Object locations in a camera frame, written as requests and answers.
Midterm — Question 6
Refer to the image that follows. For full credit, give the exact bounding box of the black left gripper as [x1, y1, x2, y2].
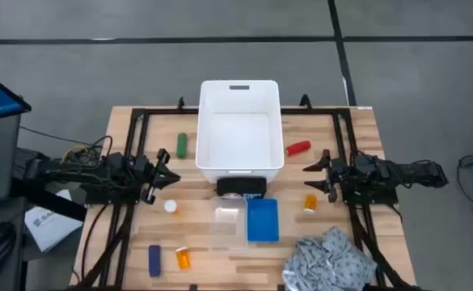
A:
[138, 148, 182, 205]

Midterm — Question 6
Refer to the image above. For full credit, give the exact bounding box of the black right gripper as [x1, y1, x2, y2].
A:
[302, 150, 357, 204]

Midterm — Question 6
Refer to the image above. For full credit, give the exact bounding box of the red bandage roll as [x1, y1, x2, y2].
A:
[285, 140, 312, 157]

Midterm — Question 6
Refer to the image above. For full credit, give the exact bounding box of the green bandage roll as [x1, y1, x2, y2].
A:
[176, 132, 188, 159]

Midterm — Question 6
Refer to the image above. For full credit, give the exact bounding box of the navy blue bandage roll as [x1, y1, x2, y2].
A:
[148, 244, 162, 278]

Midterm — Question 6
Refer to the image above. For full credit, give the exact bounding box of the grey patterned cloth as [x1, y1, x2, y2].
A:
[282, 226, 378, 291]

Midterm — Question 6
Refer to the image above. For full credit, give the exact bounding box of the white plastic bin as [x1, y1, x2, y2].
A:
[195, 79, 285, 183]

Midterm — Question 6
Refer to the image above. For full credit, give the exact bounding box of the black first aid pouch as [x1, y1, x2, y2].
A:
[215, 176, 268, 200]

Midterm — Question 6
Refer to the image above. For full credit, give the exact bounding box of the blue plastic tray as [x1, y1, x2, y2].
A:
[246, 197, 281, 243]

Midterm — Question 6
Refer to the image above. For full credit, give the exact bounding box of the clear plastic container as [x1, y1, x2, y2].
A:
[209, 195, 248, 252]

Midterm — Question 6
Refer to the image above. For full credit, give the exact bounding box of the yellow connector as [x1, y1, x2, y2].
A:
[66, 145, 87, 159]

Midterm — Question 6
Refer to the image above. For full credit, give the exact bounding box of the black desk support bar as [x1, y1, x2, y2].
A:
[9, 177, 88, 222]

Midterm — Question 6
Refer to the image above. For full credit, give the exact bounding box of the white printed paper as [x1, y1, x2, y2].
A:
[24, 189, 84, 252]

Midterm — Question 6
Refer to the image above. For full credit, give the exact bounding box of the dark grey side desk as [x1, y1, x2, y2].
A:
[0, 197, 29, 291]

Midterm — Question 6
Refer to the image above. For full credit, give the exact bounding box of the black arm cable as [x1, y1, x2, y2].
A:
[85, 135, 114, 161]

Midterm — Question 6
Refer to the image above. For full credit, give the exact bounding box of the black metal frame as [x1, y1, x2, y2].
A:
[72, 107, 423, 291]

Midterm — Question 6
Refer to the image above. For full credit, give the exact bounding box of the thick black cable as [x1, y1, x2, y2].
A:
[80, 204, 110, 284]

